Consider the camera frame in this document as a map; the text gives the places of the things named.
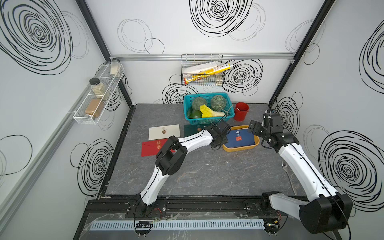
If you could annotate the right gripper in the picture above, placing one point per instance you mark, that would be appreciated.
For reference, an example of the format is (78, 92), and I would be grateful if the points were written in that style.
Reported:
(257, 125)

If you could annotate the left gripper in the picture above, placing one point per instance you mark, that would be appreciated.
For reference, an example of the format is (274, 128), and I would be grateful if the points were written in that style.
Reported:
(224, 140)

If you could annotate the yellow storage box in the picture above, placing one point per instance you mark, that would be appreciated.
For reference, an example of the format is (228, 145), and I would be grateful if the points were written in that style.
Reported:
(242, 148)

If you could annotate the navy blue envelope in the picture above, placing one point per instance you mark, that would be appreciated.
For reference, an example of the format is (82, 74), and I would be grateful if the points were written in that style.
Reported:
(240, 138)

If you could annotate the dark green envelope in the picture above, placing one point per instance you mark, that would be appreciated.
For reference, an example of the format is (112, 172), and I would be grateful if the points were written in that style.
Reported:
(190, 130)

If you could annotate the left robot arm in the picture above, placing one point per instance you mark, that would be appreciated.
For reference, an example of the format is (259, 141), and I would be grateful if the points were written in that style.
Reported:
(171, 156)

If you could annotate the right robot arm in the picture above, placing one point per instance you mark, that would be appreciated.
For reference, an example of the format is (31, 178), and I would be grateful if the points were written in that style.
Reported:
(326, 209)

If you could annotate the yellow foil roll box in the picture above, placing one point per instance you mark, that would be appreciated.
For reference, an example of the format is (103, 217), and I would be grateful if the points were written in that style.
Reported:
(207, 72)

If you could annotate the white wrap box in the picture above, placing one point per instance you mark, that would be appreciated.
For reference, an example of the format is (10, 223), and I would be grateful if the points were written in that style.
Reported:
(199, 69)

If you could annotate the yellow white cabbage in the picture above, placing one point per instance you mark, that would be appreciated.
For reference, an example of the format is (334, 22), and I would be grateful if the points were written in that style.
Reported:
(209, 113)

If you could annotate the red cup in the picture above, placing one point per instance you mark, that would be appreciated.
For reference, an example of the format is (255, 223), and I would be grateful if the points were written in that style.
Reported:
(241, 110)

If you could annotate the right green melon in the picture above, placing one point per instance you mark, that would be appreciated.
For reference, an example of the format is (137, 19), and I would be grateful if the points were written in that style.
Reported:
(218, 103)

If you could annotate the green melon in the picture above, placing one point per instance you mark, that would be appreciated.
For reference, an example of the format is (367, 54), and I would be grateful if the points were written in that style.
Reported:
(198, 102)
(218, 103)

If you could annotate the green pepper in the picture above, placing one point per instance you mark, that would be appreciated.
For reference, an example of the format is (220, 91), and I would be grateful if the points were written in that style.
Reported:
(195, 114)

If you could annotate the left green melon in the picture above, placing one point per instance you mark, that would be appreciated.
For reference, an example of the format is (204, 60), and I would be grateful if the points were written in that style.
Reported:
(198, 102)

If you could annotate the teal plastic basket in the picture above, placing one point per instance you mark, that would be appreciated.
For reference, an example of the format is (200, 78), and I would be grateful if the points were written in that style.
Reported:
(188, 100)

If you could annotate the silver fork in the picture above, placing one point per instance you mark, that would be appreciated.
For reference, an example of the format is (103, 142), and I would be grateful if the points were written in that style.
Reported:
(285, 168)

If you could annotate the white envelope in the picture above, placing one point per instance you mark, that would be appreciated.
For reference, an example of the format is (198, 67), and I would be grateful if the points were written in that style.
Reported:
(164, 132)

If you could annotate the red envelope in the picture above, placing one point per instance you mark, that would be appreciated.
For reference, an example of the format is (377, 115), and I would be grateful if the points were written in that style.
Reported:
(151, 148)

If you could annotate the clear lid jar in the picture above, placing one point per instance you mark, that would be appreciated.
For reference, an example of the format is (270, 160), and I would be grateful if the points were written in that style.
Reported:
(114, 66)

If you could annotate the brown block package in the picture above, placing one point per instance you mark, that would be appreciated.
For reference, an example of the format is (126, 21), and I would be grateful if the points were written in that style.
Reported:
(95, 108)

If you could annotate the black lid spice jar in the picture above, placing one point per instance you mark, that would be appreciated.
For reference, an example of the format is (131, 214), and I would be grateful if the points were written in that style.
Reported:
(97, 87)

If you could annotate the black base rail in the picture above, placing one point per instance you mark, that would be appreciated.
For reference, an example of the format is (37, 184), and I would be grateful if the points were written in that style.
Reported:
(164, 206)

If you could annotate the black wire wall basket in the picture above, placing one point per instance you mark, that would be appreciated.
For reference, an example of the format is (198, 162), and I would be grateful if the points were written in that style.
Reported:
(188, 60)

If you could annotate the white wire wall shelf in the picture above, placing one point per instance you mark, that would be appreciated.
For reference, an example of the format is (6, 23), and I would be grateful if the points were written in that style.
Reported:
(112, 99)

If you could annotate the white slotted cable duct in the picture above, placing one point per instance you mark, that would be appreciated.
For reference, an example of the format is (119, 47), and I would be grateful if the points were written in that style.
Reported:
(239, 224)

